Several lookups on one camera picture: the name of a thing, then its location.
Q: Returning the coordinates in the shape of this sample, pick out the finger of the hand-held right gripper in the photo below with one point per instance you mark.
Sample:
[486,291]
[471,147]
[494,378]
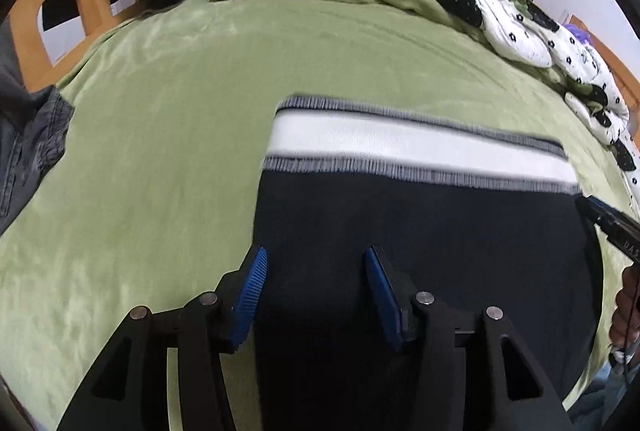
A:
[595,208]

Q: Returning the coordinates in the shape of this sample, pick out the person's right hand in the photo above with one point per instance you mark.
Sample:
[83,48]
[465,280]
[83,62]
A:
[625,306]

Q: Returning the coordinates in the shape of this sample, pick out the purple item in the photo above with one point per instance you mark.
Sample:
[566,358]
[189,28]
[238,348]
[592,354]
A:
[580,35]

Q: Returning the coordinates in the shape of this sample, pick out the black pants with white stripe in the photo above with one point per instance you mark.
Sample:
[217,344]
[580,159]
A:
[425,236]

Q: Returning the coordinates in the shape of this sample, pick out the grey jacket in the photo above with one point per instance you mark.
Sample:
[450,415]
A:
[30,146]

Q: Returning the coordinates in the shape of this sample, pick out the green bed blanket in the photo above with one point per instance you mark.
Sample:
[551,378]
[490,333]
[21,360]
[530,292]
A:
[150,136]

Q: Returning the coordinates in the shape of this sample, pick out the person's blue jeans leg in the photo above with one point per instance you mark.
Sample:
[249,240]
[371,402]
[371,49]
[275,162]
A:
[600,391]

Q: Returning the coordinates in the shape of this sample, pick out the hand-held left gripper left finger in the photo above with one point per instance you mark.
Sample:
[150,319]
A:
[248,301]

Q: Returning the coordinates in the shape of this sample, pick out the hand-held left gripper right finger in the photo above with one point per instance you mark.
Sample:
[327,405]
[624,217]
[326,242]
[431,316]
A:
[382,301]

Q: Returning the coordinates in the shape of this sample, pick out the wooden furniture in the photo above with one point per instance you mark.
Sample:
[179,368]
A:
[625,76]

